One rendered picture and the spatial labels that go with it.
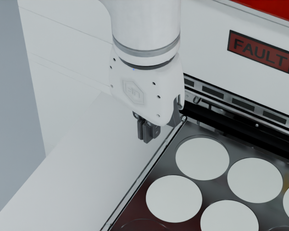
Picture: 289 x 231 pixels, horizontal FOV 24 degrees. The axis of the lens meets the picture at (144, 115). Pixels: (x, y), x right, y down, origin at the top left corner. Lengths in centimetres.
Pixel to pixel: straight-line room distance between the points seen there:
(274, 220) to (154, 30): 52
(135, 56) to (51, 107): 85
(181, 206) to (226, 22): 33
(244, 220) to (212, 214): 6
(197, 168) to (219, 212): 10
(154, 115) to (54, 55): 64
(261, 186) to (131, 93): 42
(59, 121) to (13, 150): 80
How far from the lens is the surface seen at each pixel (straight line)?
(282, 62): 115
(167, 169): 123
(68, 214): 127
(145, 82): 84
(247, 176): 123
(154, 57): 80
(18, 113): 255
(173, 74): 83
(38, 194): 131
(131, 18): 76
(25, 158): 240
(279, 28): 111
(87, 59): 142
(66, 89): 154
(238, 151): 126
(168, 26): 78
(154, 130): 94
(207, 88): 127
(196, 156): 125
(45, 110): 165
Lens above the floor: 189
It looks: 49 degrees down
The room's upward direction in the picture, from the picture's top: straight up
